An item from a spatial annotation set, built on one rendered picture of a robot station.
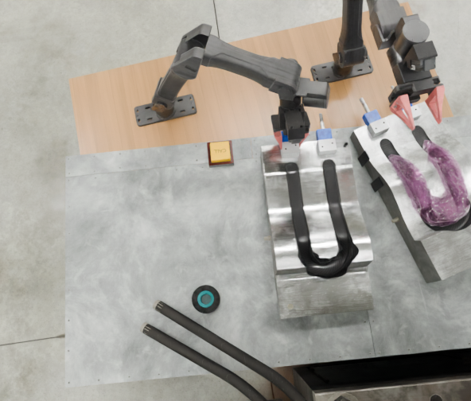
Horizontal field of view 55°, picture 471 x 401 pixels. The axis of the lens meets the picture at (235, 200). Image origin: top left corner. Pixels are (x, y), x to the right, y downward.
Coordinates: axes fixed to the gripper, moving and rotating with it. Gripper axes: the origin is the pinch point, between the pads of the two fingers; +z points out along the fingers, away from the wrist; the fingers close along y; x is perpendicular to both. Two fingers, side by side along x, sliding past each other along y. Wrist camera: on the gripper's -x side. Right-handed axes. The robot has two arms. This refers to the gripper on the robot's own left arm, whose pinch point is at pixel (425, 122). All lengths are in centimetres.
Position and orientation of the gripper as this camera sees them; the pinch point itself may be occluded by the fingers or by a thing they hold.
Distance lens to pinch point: 112.0
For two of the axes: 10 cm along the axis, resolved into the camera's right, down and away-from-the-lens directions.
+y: 9.7, -2.3, 0.3
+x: 0.3, 2.3, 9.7
